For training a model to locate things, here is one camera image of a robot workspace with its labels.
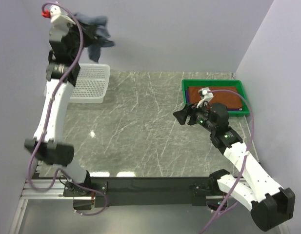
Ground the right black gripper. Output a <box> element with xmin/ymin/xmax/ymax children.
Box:
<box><xmin>173</xmin><ymin>99</ymin><xmax>216</xmax><ymax>133</ymax></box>

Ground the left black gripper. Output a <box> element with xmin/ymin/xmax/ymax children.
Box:
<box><xmin>65</xmin><ymin>17</ymin><xmax>97</xmax><ymax>61</ymax></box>

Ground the grey towel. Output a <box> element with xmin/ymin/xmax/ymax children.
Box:
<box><xmin>74</xmin><ymin>13</ymin><xmax>115</xmax><ymax>63</ymax></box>

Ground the orange brown towel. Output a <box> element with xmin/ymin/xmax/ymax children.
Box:
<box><xmin>187</xmin><ymin>86</ymin><xmax>242</xmax><ymax>111</ymax></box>

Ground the purple towel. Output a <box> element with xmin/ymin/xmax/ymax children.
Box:
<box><xmin>184</xmin><ymin>86</ymin><xmax>243</xmax><ymax>112</ymax></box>

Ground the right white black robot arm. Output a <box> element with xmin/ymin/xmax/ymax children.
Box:
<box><xmin>173</xmin><ymin>103</ymin><xmax>295</xmax><ymax>232</ymax></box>

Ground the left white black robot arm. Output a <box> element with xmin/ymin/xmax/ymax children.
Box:
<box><xmin>24</xmin><ymin>23</ymin><xmax>95</xmax><ymax>196</ymax></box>

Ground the green plastic tray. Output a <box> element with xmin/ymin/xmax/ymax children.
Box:
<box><xmin>181</xmin><ymin>79</ymin><xmax>249</xmax><ymax>117</ymax></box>

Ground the white plastic basket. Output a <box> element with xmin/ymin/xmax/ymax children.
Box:
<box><xmin>56</xmin><ymin>63</ymin><xmax>110</xmax><ymax>104</ymax></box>

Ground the black base beam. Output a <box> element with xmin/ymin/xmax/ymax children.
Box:
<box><xmin>62</xmin><ymin>175</ymin><xmax>229</xmax><ymax>212</ymax></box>

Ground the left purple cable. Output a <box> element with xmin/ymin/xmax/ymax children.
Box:
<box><xmin>26</xmin><ymin>1</ymin><xmax>109</xmax><ymax>216</ymax></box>

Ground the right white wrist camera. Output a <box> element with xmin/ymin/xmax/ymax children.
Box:
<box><xmin>196</xmin><ymin>87</ymin><xmax>214</xmax><ymax>108</ymax></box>

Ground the aluminium frame rail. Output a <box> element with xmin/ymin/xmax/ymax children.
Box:
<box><xmin>9</xmin><ymin>178</ymin><xmax>223</xmax><ymax>234</ymax></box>

